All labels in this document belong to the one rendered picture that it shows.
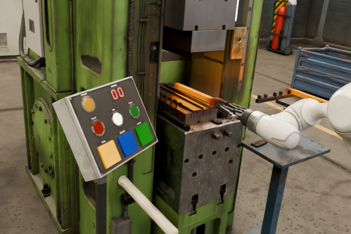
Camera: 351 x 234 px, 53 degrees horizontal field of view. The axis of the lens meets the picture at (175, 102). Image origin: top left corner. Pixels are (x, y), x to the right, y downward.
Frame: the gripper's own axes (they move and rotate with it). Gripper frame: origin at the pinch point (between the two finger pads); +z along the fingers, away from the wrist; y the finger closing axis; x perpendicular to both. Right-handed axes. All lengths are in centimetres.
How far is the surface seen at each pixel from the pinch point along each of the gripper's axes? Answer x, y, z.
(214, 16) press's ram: 37.9, -0.5, 10.0
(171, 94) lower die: -5.7, -4.0, 34.0
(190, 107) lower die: -5.4, -6.9, 13.0
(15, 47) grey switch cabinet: -88, 19, 543
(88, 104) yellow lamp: 12, -66, -7
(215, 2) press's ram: 44.2, -0.8, 10.0
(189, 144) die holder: -19.1, -13.1, 3.2
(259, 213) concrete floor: -105, 75, 23
